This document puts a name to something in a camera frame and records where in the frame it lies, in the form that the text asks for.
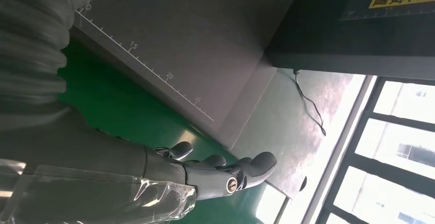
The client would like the dark window frame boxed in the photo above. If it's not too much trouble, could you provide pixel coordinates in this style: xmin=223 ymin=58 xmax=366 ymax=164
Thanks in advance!
xmin=315 ymin=76 xmax=435 ymax=224

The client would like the black inbound scanner machine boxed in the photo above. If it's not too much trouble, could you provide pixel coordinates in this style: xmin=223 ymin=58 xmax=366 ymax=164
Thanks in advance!
xmin=73 ymin=0 xmax=435 ymax=149

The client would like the clear plastic film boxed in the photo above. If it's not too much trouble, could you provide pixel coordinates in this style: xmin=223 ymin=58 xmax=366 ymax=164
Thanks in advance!
xmin=0 ymin=158 xmax=198 ymax=224

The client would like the black power cable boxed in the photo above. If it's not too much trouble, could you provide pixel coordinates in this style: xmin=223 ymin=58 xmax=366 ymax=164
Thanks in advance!
xmin=293 ymin=69 xmax=327 ymax=137

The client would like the green conveyor belt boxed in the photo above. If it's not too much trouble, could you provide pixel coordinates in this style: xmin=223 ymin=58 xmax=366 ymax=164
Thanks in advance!
xmin=57 ymin=39 xmax=289 ymax=224

